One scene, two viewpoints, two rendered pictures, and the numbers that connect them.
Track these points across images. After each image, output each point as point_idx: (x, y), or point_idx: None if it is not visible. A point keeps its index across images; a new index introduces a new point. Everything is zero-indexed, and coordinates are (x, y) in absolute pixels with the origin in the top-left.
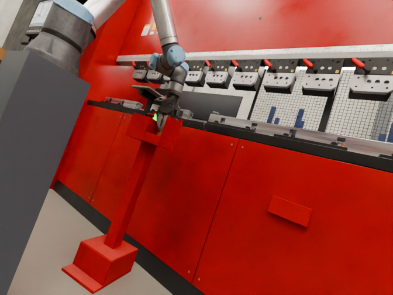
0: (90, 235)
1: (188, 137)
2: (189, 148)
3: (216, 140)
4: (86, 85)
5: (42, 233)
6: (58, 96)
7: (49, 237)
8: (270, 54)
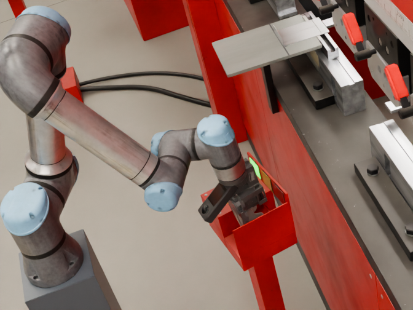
0: (289, 286)
1: (327, 201)
2: (334, 227)
3: (354, 245)
4: (91, 280)
5: (219, 294)
6: (75, 307)
7: (227, 303)
8: (406, 33)
